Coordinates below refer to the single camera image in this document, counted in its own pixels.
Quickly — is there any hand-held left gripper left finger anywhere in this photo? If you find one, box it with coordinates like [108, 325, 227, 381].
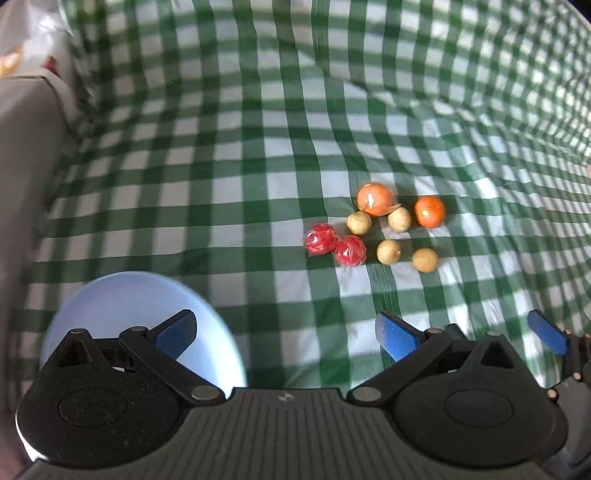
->
[41, 310, 227, 406]

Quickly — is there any grey fabric cushion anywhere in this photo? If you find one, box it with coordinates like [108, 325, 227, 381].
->
[0, 74, 79, 462]

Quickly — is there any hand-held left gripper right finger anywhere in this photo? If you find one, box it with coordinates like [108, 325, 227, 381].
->
[346, 312, 529, 408]

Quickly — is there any light blue plate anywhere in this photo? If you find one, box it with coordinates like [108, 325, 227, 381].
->
[39, 271, 249, 388]

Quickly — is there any white printed cloth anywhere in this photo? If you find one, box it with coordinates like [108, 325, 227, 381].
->
[0, 0, 70, 79]

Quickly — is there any beige longan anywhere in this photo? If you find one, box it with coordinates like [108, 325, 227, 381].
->
[387, 206, 413, 233]
[376, 239, 402, 265]
[412, 248, 439, 273]
[346, 211, 373, 236]

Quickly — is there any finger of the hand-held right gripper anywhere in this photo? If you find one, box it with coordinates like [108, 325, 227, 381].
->
[527, 310, 591, 402]

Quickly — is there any plastic large orange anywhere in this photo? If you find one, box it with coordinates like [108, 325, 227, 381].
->
[356, 182, 398, 217]

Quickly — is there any small orange mandarin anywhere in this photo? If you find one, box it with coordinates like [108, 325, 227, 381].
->
[414, 196, 447, 228]

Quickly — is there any red fruit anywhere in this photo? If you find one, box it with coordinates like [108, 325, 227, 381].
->
[303, 223, 338, 257]
[333, 234, 368, 267]

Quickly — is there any green white checked cloth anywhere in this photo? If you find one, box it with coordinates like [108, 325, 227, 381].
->
[9, 0, 591, 416]

